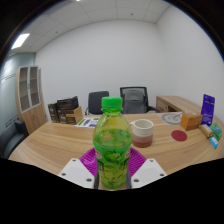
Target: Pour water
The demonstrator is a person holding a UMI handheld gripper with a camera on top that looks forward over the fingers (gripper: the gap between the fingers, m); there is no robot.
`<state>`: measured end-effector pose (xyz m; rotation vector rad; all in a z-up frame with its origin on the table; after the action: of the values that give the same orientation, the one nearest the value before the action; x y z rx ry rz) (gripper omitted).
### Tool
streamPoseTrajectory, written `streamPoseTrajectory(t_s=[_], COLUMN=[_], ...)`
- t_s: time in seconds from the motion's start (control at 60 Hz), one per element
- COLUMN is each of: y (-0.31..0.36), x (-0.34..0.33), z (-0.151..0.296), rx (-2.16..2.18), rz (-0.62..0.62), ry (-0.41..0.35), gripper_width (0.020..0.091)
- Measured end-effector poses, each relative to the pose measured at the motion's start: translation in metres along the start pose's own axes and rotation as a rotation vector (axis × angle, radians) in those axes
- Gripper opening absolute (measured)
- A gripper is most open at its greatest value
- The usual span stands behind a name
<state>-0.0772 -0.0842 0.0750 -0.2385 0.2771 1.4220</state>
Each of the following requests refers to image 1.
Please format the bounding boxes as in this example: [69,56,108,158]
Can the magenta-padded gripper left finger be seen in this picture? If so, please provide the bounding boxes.
[57,147,100,190]

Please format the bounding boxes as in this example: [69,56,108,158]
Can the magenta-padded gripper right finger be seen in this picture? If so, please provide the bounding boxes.
[127,147,168,190]

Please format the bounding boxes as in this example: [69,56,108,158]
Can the green drink bottle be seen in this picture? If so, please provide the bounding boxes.
[92,96,134,190]

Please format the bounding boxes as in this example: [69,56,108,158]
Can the white and pink mug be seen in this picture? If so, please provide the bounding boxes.
[129,118,155,149]

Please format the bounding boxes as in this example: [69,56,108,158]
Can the flat round red coaster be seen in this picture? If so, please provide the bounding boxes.
[170,129,188,142]

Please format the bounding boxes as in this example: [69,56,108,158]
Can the white green purple leaflet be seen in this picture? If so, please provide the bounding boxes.
[74,117,101,129]

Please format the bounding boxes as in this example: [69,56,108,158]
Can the tan cardboard box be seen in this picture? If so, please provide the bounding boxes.
[65,105,84,126]

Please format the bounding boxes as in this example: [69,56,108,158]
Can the brown rectangular box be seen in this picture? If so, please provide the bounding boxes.
[179,111,204,131]

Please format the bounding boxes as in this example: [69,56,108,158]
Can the dark printed box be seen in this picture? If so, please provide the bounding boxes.
[47,95,80,124]

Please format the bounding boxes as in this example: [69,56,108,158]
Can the wooden shelf cabinet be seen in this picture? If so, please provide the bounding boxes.
[14,65,48,135]

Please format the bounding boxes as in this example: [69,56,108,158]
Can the small blue packet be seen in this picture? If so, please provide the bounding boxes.
[208,136,220,150]

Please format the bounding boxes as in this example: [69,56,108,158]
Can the black office chair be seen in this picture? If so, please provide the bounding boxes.
[84,90,110,116]

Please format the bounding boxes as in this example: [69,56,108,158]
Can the black mesh chair, grey backrest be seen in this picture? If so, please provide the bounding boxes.
[119,86,161,115]

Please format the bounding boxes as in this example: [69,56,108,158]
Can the black armchair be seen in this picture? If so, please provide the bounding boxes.
[0,119,30,159]

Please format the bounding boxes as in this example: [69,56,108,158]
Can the wooden side desk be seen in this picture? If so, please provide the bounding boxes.
[155,95,201,114]

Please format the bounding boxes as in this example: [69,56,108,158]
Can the green flat packet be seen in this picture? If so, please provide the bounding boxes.
[209,122,224,141]

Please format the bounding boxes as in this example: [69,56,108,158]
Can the purple hanging package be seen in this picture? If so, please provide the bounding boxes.
[200,93,216,127]

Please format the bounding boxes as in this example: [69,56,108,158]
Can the rectangular ceiling light panel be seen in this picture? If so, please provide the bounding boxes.
[10,32,31,50]

